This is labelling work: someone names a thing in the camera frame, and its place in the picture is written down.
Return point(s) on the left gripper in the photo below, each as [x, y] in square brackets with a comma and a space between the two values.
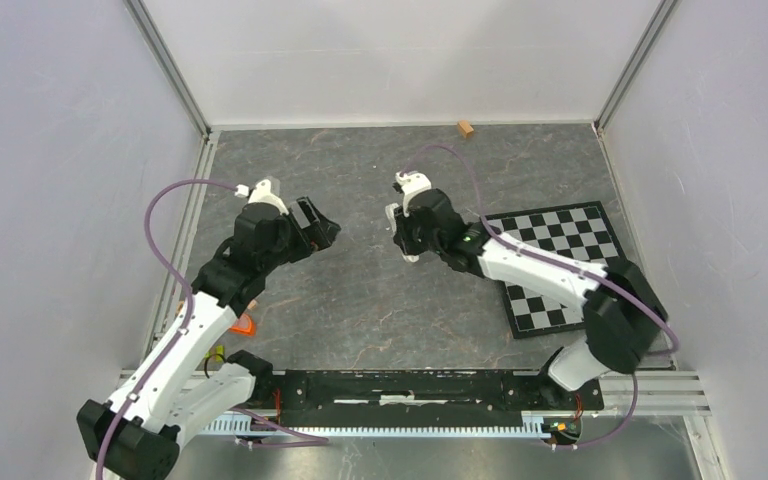
[319, 234]

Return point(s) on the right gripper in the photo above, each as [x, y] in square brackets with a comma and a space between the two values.
[404, 225]

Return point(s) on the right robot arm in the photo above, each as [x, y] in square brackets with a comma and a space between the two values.
[621, 313]

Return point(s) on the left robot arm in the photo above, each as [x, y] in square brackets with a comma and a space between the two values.
[141, 429]

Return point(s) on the small wooden block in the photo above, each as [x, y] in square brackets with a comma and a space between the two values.
[465, 129]

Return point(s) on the orange semicircle toy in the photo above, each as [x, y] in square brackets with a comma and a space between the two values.
[244, 325]

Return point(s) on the yellow green toy blocks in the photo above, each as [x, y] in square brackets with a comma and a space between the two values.
[216, 354]

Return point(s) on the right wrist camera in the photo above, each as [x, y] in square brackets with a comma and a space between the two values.
[411, 184]

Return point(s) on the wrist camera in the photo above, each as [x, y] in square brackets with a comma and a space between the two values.
[265, 191]
[411, 184]

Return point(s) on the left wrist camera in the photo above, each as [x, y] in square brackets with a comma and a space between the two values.
[265, 191]

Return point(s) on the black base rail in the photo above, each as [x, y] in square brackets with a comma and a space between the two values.
[415, 398]

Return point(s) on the slotted cable duct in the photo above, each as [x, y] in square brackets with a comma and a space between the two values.
[238, 424]

